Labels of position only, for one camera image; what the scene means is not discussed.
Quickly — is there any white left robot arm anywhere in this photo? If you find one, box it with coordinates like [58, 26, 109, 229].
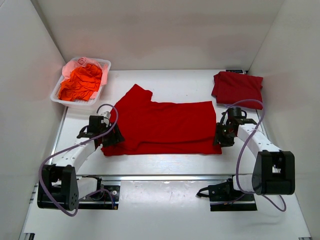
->
[37, 109, 125, 217]

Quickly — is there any folded dark red t shirt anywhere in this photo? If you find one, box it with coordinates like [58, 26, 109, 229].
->
[211, 71, 263, 110]

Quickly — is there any white plastic laundry basket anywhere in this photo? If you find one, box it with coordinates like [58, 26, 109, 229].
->
[50, 57, 111, 108]

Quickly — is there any bright red t shirt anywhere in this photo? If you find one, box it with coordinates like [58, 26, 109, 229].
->
[101, 84, 222, 157]

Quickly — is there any orange t shirt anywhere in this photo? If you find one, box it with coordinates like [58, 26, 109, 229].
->
[58, 64, 103, 102]

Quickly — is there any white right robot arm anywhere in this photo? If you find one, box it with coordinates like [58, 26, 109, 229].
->
[213, 107, 295, 196]

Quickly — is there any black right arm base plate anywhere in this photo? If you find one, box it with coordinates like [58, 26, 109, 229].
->
[195, 175, 258, 212]

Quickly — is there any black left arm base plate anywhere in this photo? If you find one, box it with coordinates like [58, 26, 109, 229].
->
[76, 175, 121, 210]

